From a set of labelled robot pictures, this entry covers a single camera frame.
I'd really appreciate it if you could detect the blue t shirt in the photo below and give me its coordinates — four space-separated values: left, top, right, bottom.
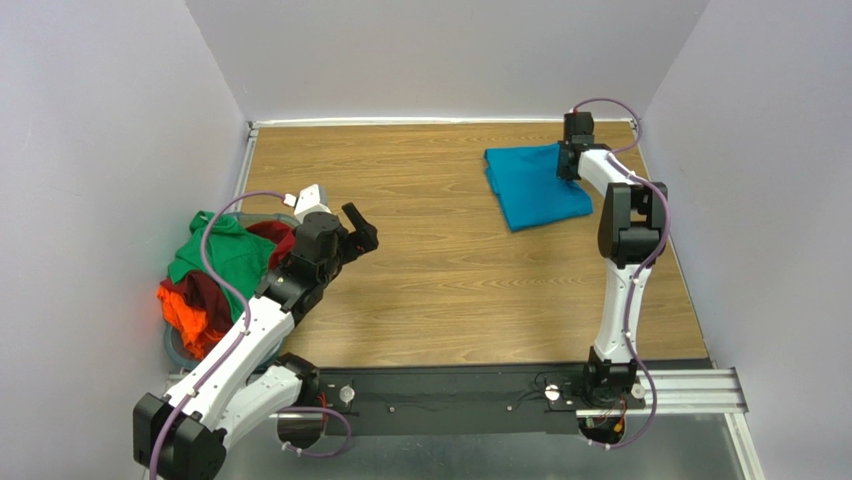
484 143 593 232

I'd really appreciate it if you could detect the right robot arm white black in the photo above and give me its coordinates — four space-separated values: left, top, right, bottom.
557 111 669 407

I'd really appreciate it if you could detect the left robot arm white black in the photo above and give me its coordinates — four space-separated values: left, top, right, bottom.
133 203 379 479

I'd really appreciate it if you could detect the grey laundry basket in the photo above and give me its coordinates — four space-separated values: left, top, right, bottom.
163 212 304 371

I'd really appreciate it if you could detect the green t shirt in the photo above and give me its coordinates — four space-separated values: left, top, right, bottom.
167 211 275 299

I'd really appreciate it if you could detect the dark red t shirt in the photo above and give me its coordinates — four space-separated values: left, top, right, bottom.
159 220 297 347

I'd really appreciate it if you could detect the orange t shirt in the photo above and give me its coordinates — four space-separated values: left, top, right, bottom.
157 286 232 360

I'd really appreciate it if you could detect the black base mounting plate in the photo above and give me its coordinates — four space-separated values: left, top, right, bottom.
302 362 650 442

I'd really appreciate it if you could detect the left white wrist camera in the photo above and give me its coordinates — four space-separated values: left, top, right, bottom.
282 184 331 224

